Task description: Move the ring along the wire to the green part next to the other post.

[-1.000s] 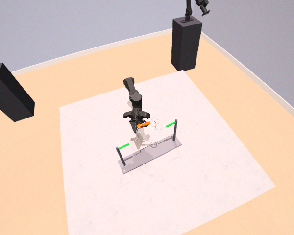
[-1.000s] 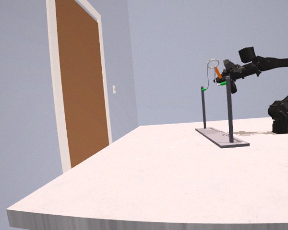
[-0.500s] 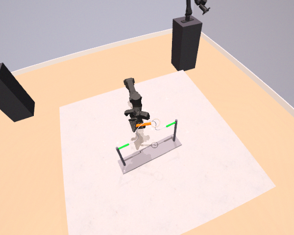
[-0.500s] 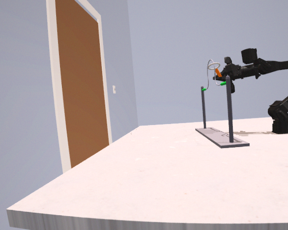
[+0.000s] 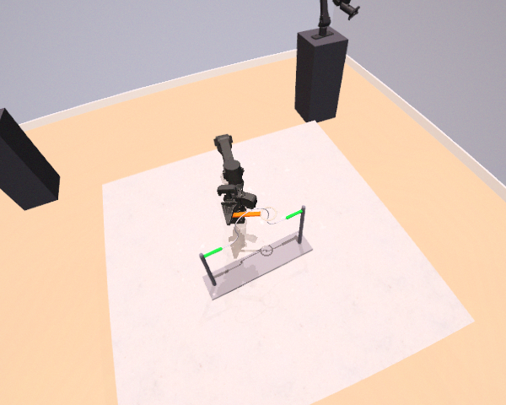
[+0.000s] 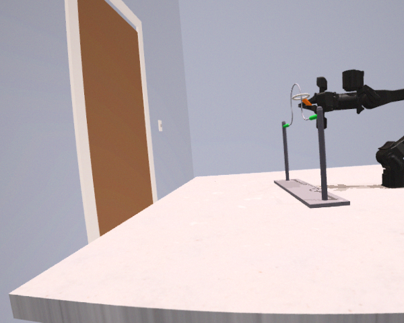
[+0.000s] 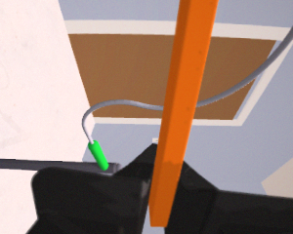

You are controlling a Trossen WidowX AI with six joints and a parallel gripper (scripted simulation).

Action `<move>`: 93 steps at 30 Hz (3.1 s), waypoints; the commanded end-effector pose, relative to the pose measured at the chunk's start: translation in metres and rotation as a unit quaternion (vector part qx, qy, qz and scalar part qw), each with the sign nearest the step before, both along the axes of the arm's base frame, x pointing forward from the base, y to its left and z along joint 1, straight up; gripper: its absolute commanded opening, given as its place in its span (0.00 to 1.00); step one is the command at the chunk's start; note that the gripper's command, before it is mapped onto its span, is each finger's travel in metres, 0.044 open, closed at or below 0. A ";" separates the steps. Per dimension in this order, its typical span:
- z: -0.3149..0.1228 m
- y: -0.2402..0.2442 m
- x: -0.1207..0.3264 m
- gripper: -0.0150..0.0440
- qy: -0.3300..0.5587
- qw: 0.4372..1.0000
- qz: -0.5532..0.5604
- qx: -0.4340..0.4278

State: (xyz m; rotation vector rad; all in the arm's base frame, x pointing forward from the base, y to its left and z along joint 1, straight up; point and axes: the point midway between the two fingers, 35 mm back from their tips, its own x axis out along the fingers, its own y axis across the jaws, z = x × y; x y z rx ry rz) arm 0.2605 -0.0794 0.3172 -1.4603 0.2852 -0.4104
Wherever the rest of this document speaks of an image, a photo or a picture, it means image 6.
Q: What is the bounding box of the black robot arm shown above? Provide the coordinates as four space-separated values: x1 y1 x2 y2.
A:
316 69 404 188

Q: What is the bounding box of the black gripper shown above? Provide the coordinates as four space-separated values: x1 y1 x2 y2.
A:
298 77 343 129

